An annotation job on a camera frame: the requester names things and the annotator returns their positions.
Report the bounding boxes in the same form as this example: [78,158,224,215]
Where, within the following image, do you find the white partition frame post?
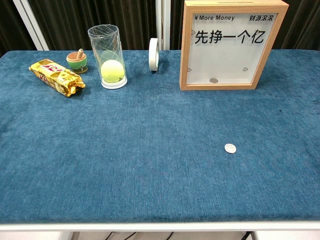
[155,0,171,51]
[12,0,50,52]

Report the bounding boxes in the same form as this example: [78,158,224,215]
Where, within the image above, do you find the blue fabric table cover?
[0,49,320,224]

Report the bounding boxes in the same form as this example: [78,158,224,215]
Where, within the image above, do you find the gold snack packet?
[28,58,86,98]

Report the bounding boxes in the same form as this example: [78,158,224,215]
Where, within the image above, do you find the green wooden toy mortar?
[66,48,89,74]

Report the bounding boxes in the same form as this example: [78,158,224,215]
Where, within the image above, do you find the wooden frame money box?
[179,0,290,91]

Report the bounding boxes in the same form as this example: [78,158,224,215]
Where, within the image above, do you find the clear plastic ball tube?
[87,24,128,90]

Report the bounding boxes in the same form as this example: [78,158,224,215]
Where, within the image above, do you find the white tape roll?
[148,37,160,73]

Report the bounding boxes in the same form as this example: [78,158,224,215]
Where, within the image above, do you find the black pleated curtain panel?
[169,0,186,50]
[281,0,320,51]
[26,0,158,51]
[0,0,38,58]

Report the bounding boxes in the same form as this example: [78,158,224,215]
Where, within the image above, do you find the yellow tennis ball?
[100,59,126,83]

